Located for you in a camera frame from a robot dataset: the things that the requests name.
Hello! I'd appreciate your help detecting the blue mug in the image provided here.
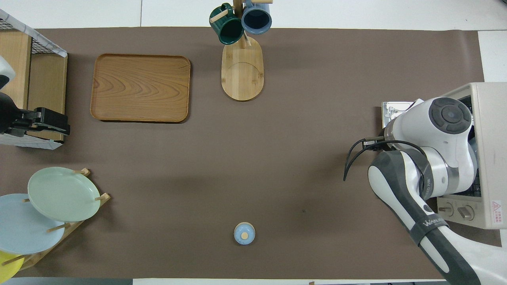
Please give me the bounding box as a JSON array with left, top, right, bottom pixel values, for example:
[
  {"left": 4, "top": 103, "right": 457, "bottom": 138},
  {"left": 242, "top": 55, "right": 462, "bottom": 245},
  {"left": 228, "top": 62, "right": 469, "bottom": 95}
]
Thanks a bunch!
[{"left": 241, "top": 0, "right": 273, "bottom": 35}]

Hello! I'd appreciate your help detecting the cream toaster oven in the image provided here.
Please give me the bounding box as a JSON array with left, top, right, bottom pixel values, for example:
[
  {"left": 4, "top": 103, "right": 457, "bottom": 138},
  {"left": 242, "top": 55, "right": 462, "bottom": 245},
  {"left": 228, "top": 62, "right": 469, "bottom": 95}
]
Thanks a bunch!
[{"left": 436, "top": 82, "right": 507, "bottom": 229}]

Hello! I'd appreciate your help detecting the pale blue racked plate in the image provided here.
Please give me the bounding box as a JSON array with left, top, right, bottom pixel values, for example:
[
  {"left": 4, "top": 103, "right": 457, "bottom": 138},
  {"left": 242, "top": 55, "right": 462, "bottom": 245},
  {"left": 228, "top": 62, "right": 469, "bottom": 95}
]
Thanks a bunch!
[{"left": 0, "top": 194, "right": 66, "bottom": 255}]

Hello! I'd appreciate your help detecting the yellow plate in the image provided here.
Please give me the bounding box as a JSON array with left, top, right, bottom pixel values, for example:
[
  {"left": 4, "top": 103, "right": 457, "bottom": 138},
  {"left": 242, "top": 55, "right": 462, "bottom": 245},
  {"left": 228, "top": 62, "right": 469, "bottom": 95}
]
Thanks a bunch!
[{"left": 0, "top": 251, "right": 24, "bottom": 283}]

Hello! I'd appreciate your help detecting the wooden shelf unit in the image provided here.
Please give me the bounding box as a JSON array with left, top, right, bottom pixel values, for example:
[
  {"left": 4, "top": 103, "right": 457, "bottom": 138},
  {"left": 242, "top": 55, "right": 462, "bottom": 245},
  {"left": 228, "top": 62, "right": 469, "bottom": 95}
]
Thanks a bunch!
[{"left": 0, "top": 30, "right": 68, "bottom": 141}]

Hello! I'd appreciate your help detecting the mint green plate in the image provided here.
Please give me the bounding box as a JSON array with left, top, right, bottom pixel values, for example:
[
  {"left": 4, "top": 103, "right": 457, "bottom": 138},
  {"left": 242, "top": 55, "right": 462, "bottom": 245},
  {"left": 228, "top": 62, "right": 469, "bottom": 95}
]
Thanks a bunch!
[{"left": 27, "top": 167, "right": 101, "bottom": 222}]

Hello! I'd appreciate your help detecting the wooden mug tree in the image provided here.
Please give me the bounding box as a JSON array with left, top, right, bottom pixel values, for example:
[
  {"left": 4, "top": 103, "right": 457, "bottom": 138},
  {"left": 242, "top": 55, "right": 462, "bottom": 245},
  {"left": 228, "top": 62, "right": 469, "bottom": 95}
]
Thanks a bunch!
[{"left": 209, "top": 0, "right": 274, "bottom": 102}]

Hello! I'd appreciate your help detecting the glass oven door with handle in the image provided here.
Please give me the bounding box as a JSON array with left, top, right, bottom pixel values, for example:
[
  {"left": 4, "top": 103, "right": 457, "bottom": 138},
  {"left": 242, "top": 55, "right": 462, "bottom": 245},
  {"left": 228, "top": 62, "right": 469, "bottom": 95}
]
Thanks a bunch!
[{"left": 381, "top": 101, "right": 416, "bottom": 131}]

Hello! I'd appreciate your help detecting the small blue lid wooden knob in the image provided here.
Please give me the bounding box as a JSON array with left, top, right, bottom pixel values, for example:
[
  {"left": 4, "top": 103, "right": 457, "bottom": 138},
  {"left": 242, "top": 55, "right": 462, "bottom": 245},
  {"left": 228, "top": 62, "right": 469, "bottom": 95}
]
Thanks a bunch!
[{"left": 233, "top": 222, "right": 255, "bottom": 245}]

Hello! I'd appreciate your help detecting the grey patterned cloth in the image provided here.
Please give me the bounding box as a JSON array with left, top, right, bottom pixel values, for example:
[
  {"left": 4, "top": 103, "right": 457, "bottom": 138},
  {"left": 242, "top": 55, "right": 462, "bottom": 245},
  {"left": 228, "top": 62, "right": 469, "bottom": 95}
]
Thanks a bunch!
[{"left": 0, "top": 9, "right": 68, "bottom": 150}]

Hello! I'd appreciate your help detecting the black wire basket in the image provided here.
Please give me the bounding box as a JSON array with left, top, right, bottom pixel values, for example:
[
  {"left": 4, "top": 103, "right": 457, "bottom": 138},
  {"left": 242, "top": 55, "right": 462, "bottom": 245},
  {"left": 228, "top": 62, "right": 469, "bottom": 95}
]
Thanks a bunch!
[{"left": 0, "top": 18, "right": 48, "bottom": 56}]

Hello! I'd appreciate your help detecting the dark green mug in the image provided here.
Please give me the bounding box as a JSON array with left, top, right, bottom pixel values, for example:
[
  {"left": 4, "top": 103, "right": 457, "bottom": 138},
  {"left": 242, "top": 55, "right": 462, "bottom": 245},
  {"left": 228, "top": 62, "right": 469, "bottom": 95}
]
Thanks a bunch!
[{"left": 209, "top": 3, "right": 245, "bottom": 45}]

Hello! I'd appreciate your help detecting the wooden plate rack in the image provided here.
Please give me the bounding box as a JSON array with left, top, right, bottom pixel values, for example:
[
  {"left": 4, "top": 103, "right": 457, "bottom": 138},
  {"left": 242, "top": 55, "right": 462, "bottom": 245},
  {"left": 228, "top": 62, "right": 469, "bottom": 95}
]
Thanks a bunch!
[{"left": 0, "top": 168, "right": 111, "bottom": 272}]

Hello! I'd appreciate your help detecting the brown table mat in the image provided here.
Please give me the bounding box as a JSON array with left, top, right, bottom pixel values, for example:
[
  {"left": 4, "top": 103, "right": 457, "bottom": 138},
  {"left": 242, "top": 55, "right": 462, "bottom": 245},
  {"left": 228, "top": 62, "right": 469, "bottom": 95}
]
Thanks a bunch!
[{"left": 0, "top": 27, "right": 504, "bottom": 280}]

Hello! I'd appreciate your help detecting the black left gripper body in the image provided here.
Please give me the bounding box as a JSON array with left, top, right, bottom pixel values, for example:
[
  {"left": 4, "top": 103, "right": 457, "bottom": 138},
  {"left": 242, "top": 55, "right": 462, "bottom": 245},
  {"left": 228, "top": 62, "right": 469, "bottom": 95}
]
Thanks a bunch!
[{"left": 0, "top": 92, "right": 60, "bottom": 137}]

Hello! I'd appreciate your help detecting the wooden serving tray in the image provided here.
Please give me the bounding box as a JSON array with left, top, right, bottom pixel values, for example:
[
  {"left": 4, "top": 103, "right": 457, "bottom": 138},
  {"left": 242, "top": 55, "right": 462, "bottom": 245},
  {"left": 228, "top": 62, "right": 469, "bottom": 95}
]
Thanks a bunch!
[{"left": 90, "top": 53, "right": 191, "bottom": 123}]

